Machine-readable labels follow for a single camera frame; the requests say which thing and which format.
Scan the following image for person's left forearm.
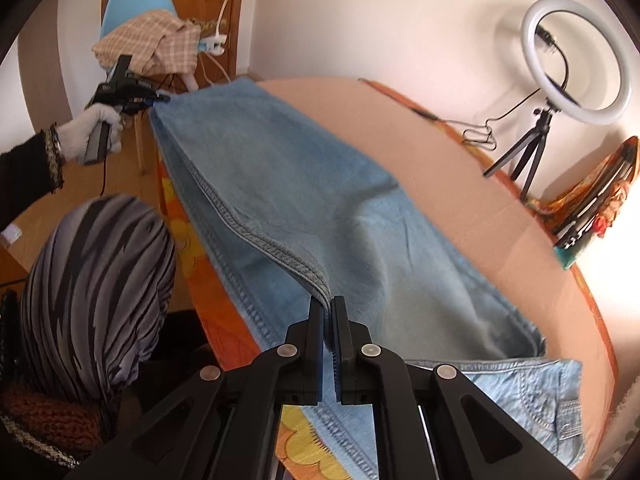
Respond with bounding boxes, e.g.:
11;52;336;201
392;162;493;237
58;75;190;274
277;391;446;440
0;126;67;232

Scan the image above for black notched hanger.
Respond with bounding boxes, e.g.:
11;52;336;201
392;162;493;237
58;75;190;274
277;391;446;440
553;149;640;251

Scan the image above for person's dark knit sweater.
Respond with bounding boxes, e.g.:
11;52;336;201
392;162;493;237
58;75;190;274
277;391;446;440
0;290;118;472

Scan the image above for orange patterned bed sheet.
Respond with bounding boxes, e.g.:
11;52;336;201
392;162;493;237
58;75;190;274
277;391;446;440
155;78;621;480

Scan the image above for black tripod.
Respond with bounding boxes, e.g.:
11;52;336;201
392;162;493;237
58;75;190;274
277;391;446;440
482;105;562;202

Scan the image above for light blue chair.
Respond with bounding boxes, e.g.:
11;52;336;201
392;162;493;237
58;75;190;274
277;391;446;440
99;0;201;92

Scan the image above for blue denim pants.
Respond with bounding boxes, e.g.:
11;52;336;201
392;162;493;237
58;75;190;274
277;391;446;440
149;76;586;480

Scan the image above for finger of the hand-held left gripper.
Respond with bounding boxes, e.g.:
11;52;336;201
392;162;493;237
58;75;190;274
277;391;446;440
131;86;172;112

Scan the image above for peach blanket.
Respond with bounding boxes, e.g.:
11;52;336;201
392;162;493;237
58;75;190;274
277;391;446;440
254;77;603;480

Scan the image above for beige plaid cloth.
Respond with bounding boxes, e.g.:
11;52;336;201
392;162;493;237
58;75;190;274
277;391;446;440
91;11;204;77

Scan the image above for black ring light cable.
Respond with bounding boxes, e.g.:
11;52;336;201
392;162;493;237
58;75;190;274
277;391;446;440
484;25;572;127

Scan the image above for braided peach teal scarf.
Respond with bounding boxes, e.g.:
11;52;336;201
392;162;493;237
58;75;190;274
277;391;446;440
554;175;640;272

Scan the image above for person's striped headscarf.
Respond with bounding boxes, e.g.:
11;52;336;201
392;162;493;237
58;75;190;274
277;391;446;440
19;195;177;406

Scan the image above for white lamp cable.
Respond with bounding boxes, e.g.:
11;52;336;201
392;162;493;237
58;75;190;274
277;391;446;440
199;51;234;87

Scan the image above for white ring light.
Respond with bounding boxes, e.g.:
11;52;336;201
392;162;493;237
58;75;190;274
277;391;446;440
520;0;634;126

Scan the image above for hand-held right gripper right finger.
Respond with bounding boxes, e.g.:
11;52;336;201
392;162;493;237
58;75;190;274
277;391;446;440
331;296;576;480

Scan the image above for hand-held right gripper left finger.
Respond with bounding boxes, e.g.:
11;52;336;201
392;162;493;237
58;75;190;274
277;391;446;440
65;296;331;480

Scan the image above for person's left hand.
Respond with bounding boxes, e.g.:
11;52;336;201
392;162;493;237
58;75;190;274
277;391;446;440
55;104;125;166

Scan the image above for orange yellow patterned scarf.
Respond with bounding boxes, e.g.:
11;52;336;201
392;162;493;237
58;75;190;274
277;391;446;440
529;136;640;237

